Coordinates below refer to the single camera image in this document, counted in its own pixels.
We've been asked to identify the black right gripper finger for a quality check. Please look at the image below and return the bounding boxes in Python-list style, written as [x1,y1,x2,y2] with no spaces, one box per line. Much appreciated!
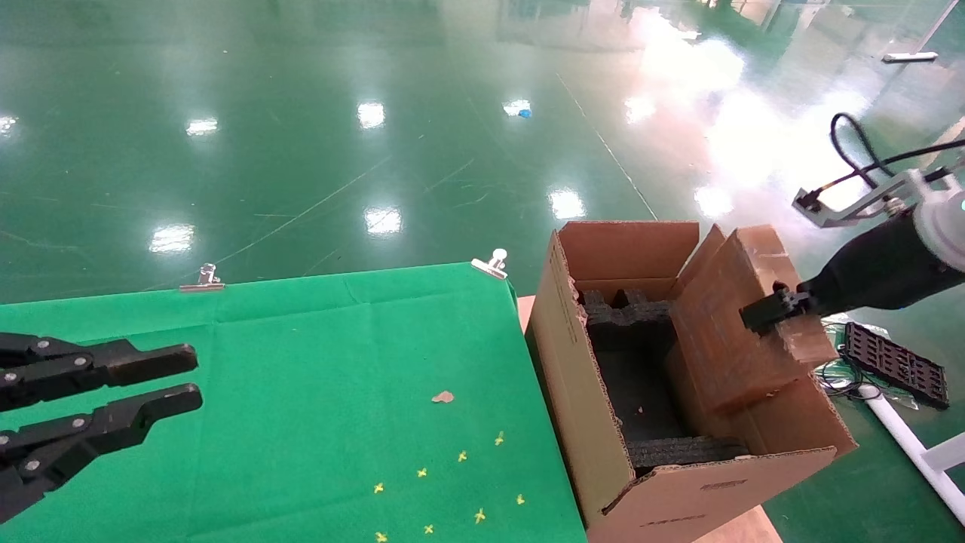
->
[739,282,819,337]

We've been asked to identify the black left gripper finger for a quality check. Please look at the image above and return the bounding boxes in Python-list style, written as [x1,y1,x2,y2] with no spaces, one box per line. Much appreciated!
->
[0,333,200,413]
[0,383,204,523]

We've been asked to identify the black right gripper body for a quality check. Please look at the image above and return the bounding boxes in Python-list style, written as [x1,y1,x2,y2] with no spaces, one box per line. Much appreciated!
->
[798,211,965,318]

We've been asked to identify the brown wooden block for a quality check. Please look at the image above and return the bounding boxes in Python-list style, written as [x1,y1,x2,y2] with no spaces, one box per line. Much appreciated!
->
[667,224,840,416]

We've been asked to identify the large open cardboard carton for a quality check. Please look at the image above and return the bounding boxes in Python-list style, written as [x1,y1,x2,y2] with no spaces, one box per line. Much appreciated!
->
[525,220,859,543]

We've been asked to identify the black plastic grid tray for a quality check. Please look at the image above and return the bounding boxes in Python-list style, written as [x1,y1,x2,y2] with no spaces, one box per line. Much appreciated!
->
[841,322,949,410]

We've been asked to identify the silver binder clip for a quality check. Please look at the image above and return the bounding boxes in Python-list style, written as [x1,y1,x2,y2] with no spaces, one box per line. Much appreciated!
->
[179,263,225,293]
[471,248,509,281]

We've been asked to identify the black foam insert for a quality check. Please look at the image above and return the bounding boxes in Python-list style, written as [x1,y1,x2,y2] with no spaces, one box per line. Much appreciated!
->
[576,288,752,477]

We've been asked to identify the green table cloth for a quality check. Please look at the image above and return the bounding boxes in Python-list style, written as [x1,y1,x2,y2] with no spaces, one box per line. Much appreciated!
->
[0,262,589,543]

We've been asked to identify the silver camera mount bracket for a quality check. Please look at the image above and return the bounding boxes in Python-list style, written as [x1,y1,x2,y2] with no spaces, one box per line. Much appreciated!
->
[792,155,965,229]

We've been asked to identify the thin black floor wires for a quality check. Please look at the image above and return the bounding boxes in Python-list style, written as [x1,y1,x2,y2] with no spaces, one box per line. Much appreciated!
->
[813,321,881,400]

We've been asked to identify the thick black braided cable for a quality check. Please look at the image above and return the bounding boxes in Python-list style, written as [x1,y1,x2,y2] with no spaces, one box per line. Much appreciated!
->
[829,112,965,191]

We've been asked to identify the white pipe frame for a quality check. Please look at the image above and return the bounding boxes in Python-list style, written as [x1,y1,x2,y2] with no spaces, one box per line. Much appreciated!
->
[859,385,965,523]

